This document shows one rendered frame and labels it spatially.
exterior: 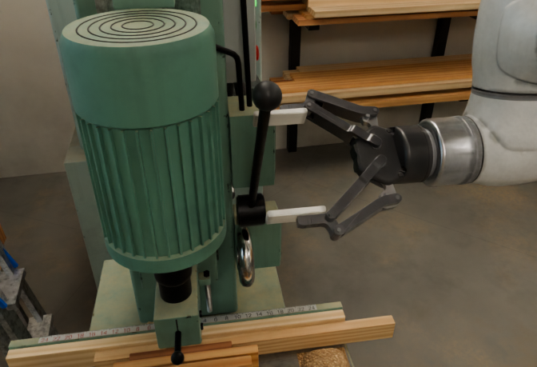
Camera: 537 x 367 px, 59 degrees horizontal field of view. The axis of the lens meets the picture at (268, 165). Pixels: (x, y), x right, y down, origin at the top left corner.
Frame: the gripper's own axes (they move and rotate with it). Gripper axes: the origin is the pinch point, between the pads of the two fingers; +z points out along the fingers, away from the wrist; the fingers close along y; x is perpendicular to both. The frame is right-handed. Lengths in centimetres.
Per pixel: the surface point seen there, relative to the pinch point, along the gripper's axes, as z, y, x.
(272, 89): -0.2, 4.7, 9.7
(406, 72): -117, 135, -174
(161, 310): 16.6, -12.1, -24.7
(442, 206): -127, 56, -198
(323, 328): -11.2, -16.7, -37.3
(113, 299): 32, -2, -64
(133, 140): 15.6, 1.9, 5.6
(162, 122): 12.1, 2.7, 7.5
